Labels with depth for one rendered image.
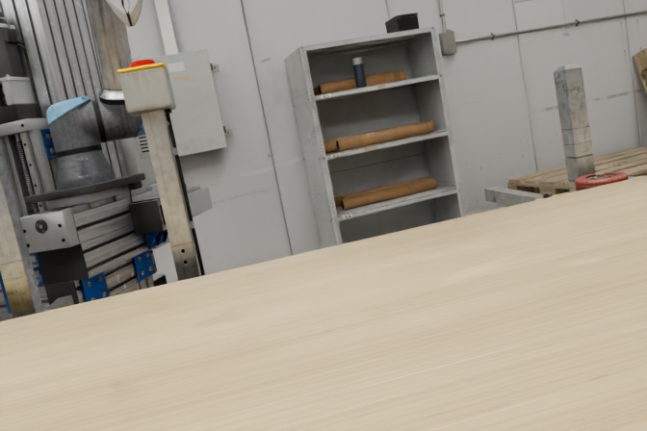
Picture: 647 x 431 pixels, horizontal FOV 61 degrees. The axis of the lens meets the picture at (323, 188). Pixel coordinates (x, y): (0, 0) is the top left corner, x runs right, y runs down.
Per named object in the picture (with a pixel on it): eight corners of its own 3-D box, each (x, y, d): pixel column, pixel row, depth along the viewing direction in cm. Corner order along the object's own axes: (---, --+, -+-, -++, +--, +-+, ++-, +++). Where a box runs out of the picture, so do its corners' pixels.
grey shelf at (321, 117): (326, 283, 383) (283, 59, 365) (442, 251, 405) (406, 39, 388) (347, 298, 340) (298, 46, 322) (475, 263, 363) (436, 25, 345)
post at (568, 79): (586, 312, 108) (552, 67, 103) (602, 307, 109) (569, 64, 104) (598, 317, 105) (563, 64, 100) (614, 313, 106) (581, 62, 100)
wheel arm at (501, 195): (485, 204, 134) (482, 187, 133) (498, 201, 134) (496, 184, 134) (607, 233, 91) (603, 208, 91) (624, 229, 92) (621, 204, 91)
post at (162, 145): (198, 368, 97) (141, 114, 92) (226, 362, 98) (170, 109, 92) (196, 379, 92) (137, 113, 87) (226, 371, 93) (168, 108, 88)
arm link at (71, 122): (56, 153, 153) (43, 105, 151) (107, 144, 158) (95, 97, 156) (53, 152, 142) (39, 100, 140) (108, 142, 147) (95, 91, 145)
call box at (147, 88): (135, 120, 93) (125, 74, 92) (177, 113, 94) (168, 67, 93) (128, 118, 86) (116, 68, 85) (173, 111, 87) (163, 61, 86)
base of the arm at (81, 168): (82, 184, 160) (73, 150, 159) (126, 176, 156) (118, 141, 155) (44, 192, 146) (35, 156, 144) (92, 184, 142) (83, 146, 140)
